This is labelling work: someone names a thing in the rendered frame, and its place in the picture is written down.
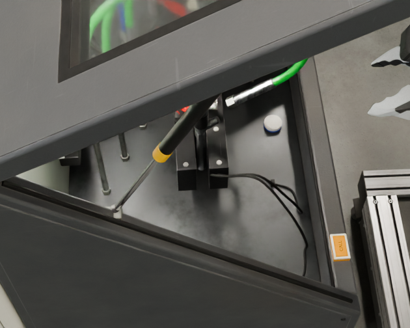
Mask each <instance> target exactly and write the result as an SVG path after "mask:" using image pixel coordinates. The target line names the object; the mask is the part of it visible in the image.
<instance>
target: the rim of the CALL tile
mask: <svg viewBox="0 0 410 328"><path fill-rule="evenodd" d="M333 236H345V241H346V247H347V251H348V256H339V257H336V254H335V246H334V242H333ZM330 239H331V246H332V250H333V257H334V260H343V259H350V258H351V257H350V253H349V246H348V239H347V236H346V234H330Z"/></svg>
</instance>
